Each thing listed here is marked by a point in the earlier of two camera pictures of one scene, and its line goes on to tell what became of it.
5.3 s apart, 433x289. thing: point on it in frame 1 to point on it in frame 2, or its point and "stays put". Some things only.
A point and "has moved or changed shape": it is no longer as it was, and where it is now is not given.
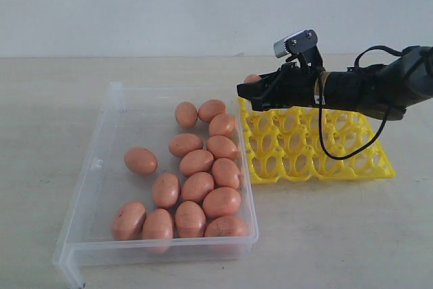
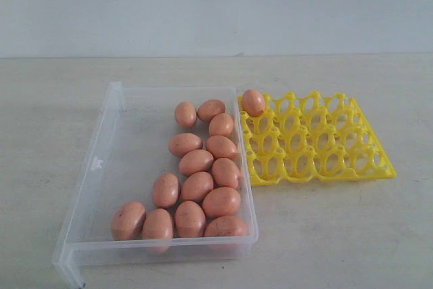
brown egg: x=182 y=143 stays put
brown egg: x=190 y=220 stays put
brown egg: x=166 y=190 stays put
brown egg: x=252 y=78 has moved or changed shape
